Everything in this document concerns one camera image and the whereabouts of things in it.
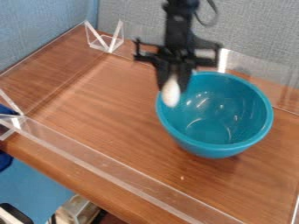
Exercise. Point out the clear acrylic corner bracket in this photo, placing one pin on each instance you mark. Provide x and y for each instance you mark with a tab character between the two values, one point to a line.
103	42

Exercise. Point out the white brown-capped toy mushroom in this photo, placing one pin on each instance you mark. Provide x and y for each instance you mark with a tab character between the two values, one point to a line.
171	92

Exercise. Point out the clear acrylic front barrier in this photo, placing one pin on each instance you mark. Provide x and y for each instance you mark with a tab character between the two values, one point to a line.
130	194

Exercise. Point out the blue plastic bowl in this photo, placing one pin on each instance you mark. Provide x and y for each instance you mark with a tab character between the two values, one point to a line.
222	117

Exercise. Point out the clear acrylic back panel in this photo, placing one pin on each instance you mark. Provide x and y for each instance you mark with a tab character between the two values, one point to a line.
274	78

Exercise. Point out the black white device below table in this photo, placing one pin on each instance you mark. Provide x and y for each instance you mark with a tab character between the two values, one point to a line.
12	216

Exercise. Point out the metal table frame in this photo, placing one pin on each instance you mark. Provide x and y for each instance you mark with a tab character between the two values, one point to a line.
76	211

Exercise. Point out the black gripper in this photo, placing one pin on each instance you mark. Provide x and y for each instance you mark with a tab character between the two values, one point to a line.
182	47

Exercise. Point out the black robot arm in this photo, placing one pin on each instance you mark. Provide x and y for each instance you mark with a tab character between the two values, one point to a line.
186	9

